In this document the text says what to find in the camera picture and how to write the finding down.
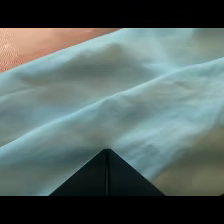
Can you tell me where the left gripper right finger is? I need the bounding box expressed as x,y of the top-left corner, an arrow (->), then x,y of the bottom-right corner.
106,148 -> 166,197

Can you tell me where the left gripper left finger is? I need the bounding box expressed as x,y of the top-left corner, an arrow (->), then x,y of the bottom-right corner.
49,148 -> 108,197

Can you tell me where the white garment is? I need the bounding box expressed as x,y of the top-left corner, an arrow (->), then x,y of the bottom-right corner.
0,28 -> 224,197

